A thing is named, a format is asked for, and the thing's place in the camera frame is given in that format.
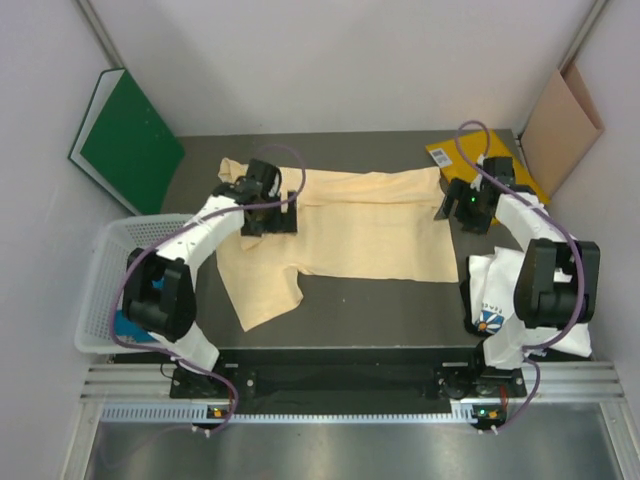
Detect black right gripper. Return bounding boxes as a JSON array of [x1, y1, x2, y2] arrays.
[[434, 177, 491, 235]]

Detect cream yellow t shirt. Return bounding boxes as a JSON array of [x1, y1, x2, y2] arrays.
[[216, 167, 458, 331]]

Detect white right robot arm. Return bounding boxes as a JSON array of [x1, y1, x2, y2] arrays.
[[436, 156, 600, 396]]

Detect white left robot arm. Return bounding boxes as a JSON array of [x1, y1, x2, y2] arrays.
[[120, 159, 301, 397]]

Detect yellow plastic folder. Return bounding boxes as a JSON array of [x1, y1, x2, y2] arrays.
[[426, 130, 550, 205]]

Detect white folded t shirt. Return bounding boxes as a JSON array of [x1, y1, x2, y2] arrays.
[[467, 245, 594, 359]]

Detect white plastic basket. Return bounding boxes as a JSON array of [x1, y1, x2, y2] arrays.
[[74, 214, 189, 355]]

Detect beige cardboard folder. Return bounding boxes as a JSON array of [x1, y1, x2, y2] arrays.
[[521, 64, 604, 197]]

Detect green binder folder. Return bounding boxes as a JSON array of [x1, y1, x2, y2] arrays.
[[68, 69, 185, 215]]

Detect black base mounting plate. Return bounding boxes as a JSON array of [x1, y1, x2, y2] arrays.
[[168, 363, 529, 401]]

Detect blue t shirt in basket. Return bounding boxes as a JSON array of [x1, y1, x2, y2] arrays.
[[114, 287, 159, 346]]

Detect perforated cable duct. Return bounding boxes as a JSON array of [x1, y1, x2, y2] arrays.
[[100, 403, 506, 425]]

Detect aluminium frame rail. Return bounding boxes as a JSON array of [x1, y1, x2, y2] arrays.
[[80, 362, 625, 403]]

